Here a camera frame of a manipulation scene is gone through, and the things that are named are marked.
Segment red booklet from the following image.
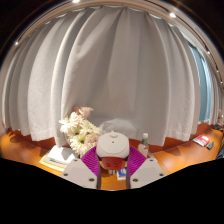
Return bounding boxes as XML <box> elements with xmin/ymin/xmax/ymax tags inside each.
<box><xmin>192</xmin><ymin>134</ymin><xmax>211</xmax><ymax>148</ymax></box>

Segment upright blue book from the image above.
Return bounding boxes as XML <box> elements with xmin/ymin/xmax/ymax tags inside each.
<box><xmin>117</xmin><ymin>167</ymin><xmax>128</xmax><ymax>181</ymax></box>

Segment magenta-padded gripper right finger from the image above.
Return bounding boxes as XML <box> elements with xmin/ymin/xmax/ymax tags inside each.
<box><xmin>125</xmin><ymin>145</ymin><xmax>167</xmax><ymax>190</ymax></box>

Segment red and white charger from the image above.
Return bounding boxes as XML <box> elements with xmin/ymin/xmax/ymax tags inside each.
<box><xmin>95</xmin><ymin>130</ymin><xmax>130</xmax><ymax>172</ymax></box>

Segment window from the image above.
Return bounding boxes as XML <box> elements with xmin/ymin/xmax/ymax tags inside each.
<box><xmin>189</xmin><ymin>43</ymin><xmax>214</xmax><ymax>124</ymax></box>

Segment flat white book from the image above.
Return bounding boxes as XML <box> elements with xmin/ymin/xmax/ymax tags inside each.
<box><xmin>46</xmin><ymin>145</ymin><xmax>79</xmax><ymax>164</ymax></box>

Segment flat yellow book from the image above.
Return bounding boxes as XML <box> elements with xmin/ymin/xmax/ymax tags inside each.
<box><xmin>39</xmin><ymin>154</ymin><xmax>68</xmax><ymax>173</ymax></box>

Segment clear green-capped drink bottle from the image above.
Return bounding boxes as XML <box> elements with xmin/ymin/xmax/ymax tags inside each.
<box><xmin>137</xmin><ymin>132</ymin><xmax>150</xmax><ymax>158</ymax></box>

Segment white curtain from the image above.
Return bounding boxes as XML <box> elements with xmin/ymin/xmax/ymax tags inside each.
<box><xmin>1</xmin><ymin>4</ymin><xmax>221</xmax><ymax>148</ymax></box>

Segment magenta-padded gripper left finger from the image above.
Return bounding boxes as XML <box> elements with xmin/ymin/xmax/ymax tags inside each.
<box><xmin>60</xmin><ymin>145</ymin><xmax>102</xmax><ymax>190</ymax></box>

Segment white and pink flowers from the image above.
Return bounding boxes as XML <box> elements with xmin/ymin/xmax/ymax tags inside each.
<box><xmin>59</xmin><ymin>106</ymin><xmax>103</xmax><ymax>158</ymax></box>

